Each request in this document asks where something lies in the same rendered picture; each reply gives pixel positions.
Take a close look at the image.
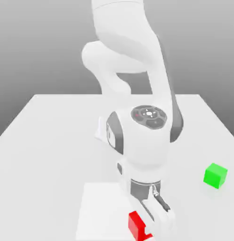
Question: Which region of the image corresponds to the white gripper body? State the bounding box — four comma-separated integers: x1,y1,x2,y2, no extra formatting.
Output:
133,196,176,241

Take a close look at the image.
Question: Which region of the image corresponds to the small red cube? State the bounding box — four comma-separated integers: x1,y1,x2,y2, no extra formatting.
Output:
128,210,153,241

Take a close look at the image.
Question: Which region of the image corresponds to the small green cube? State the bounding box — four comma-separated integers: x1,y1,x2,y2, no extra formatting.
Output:
203,162,228,190

